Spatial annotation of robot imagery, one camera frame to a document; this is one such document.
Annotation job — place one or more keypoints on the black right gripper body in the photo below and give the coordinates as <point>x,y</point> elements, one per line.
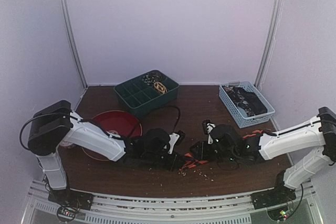
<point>203,149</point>

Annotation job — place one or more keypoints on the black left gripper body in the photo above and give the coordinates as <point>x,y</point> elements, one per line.
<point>169,166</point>

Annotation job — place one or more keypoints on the orange navy striped tie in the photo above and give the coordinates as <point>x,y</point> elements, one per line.
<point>193,162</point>

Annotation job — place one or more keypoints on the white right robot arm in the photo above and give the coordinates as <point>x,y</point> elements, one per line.
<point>317,133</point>

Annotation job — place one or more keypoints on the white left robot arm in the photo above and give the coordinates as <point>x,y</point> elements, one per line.
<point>58,123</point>

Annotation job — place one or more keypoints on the light blue perforated basket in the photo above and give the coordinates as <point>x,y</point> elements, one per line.
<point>238,114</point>

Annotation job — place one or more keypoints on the red round tray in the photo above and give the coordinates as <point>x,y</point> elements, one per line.
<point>118,122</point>

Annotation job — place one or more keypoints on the plain black tie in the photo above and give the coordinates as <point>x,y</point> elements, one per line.
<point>257,106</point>

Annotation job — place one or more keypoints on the dark green divided organizer box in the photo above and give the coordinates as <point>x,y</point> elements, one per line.
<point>139,99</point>

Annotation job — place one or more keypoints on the tan patterned rolled tie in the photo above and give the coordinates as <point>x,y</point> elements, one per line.
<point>160,88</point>

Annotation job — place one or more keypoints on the black white rolled tie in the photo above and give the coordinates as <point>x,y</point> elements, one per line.
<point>151,78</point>

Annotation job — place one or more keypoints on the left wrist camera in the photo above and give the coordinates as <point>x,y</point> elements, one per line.
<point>175,140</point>

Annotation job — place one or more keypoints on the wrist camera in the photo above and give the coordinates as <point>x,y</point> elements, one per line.
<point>208,126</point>
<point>175,140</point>

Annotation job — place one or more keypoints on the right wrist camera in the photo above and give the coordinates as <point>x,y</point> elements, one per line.
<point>208,126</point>

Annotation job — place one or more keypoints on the right aluminium frame post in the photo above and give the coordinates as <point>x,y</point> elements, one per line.
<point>269,44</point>

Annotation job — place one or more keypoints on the aluminium frame post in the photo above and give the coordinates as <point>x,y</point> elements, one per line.
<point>269,44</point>
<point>72,43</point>

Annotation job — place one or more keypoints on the left aluminium frame post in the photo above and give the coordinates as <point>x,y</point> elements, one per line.
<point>72,43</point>

